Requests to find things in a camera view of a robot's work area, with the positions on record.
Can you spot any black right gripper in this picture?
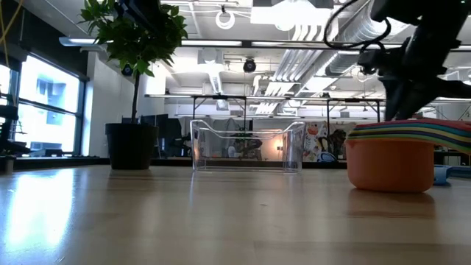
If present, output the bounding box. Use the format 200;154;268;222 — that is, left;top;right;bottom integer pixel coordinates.
378;21;463;122

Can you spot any teal measuring cup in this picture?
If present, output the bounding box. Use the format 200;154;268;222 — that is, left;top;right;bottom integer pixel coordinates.
351;123;471;136

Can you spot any purple measuring cup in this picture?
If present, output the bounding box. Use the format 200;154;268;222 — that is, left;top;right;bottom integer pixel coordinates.
347;130;471;147

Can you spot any orange measuring cup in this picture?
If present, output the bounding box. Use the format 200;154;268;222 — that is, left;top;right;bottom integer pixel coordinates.
344;138;436;194

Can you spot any small blue measuring cup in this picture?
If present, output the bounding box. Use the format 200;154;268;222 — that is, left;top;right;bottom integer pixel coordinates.
433;164;471;186

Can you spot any clear plastic basket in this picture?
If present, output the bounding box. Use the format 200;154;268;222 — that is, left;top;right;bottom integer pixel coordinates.
189;119;306;173

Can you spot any black-framed background table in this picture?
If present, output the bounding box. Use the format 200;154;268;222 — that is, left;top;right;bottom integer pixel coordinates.
144;93;291;130
286;96;471;124

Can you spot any ceiling strip light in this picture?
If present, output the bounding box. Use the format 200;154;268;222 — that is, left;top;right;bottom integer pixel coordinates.
58;36;471;52

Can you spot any green leafy plant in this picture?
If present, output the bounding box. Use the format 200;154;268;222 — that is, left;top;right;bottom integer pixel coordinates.
77;0;188;124

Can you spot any black plant pot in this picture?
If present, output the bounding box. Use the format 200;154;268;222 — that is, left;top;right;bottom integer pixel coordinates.
105;122;160;171

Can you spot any large window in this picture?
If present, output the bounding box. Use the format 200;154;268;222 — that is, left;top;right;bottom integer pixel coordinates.
0;53;89;158

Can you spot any black background workstation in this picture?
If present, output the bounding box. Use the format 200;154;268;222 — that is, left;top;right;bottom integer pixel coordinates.
0;105;31;174

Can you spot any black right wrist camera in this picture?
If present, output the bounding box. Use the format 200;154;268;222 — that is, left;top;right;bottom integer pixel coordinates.
358;49;406;79

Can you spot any black right camera cable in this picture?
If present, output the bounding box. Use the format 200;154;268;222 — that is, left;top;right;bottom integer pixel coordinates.
322;0;392;52

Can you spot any silver ventilation duct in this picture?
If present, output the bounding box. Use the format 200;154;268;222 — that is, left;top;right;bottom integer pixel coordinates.
323;0;417;77

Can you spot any colourful wall poster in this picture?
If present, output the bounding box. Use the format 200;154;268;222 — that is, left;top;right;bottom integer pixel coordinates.
303;121;357;163

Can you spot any white ceiling ring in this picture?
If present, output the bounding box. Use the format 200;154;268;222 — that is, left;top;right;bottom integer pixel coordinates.
215;10;236;30

